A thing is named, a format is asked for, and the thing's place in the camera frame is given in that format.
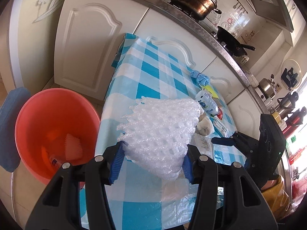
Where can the white blue plastic bottle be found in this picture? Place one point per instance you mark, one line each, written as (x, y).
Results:
(207, 103)

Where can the black frying pan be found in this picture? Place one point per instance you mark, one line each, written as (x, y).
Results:
(232, 45)

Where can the yellow green sponge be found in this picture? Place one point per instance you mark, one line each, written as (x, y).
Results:
(210, 91)

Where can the steel kettle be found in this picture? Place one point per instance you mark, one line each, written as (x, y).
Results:
(268, 87)

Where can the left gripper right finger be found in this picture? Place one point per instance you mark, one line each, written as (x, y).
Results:
(227, 197)

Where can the blue fabric chair back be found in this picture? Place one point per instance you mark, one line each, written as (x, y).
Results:
(10, 109)

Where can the blue checkered tablecloth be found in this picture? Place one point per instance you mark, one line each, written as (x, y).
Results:
(138, 199)

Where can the white cabinet door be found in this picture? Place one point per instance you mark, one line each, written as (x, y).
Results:
(88, 37)

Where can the red snack packet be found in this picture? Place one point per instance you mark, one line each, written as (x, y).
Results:
(220, 114)

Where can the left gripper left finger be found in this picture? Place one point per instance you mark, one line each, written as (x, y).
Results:
(59, 205)

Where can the red plastic trash bucket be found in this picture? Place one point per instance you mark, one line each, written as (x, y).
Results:
(43, 124)

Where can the white paper packaging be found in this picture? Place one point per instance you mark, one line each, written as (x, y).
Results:
(220, 128)

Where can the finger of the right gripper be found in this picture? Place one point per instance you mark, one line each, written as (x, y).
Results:
(223, 141)

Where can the red thermos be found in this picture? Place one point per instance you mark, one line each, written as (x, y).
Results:
(294, 121)

